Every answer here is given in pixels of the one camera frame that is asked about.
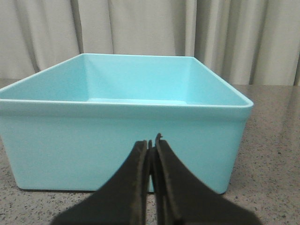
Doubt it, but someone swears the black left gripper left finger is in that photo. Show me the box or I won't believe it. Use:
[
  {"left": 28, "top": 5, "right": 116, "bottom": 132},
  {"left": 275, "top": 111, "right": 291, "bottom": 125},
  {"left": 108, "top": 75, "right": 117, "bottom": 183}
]
[{"left": 51, "top": 141, "right": 150, "bottom": 225}]

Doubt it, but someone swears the light blue plastic box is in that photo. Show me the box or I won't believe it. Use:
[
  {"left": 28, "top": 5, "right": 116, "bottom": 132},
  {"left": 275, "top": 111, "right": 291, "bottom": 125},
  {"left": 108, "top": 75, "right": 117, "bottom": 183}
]
[{"left": 0, "top": 53, "right": 253, "bottom": 194}]

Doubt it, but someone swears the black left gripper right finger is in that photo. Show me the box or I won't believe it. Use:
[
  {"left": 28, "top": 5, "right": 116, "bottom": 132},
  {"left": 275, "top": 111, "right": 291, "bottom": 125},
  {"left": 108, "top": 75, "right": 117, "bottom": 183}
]
[{"left": 151, "top": 134, "right": 261, "bottom": 225}]

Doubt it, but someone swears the beige pleated curtain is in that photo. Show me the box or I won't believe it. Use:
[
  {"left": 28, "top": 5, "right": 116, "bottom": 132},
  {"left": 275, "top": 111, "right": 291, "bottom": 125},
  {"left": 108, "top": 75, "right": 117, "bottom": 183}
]
[{"left": 0, "top": 0, "right": 300, "bottom": 86}]

